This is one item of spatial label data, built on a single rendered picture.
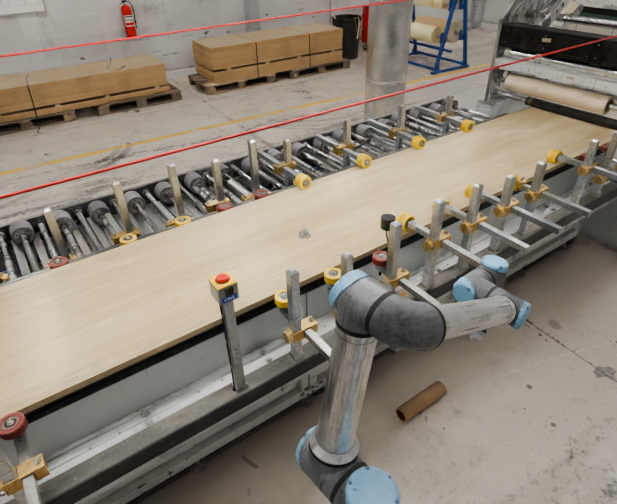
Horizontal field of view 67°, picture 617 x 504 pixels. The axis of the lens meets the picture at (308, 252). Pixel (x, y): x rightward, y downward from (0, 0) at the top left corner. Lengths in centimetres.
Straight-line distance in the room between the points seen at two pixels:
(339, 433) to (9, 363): 119
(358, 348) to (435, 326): 20
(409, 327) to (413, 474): 150
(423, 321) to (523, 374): 198
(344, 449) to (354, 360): 34
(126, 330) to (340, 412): 93
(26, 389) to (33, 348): 19
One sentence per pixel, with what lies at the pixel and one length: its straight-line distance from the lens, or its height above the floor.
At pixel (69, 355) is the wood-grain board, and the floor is 90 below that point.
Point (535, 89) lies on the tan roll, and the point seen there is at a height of 105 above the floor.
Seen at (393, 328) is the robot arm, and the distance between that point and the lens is 106.
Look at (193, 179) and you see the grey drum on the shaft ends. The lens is 303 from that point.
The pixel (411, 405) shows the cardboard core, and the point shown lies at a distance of 261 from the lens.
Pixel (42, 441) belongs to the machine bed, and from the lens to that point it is 197.
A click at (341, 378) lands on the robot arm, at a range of 125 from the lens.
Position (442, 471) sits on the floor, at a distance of 253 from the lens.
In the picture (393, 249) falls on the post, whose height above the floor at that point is 103.
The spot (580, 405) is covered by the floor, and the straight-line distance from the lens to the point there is 300.
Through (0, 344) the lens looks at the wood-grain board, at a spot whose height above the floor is 90.
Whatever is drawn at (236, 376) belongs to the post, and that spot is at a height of 79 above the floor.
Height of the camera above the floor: 214
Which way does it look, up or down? 35 degrees down
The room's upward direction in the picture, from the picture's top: 2 degrees counter-clockwise
